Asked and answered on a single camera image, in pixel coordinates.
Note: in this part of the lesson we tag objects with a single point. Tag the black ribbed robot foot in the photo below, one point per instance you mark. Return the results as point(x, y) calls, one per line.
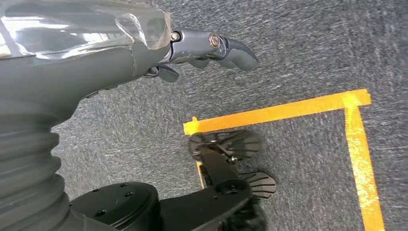
point(245, 143)

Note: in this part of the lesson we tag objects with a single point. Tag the yellow floor tape square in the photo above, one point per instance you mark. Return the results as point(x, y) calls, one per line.
point(287, 110)

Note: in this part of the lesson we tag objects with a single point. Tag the black round robot joint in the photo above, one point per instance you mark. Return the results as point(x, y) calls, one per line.
point(121, 204)

